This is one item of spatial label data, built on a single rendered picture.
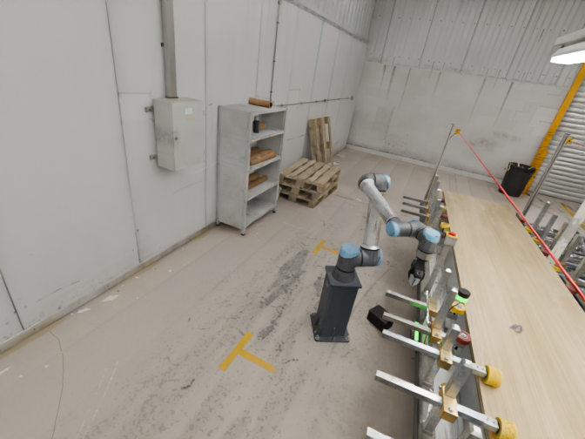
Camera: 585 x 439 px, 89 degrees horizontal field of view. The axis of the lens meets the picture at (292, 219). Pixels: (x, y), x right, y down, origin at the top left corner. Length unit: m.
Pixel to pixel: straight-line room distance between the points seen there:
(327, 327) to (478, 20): 8.15
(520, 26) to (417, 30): 2.17
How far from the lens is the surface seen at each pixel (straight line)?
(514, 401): 1.79
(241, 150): 3.55
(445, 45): 9.31
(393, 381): 1.46
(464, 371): 1.41
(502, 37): 9.34
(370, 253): 2.38
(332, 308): 2.55
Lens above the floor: 2.06
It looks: 27 degrees down
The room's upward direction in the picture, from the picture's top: 9 degrees clockwise
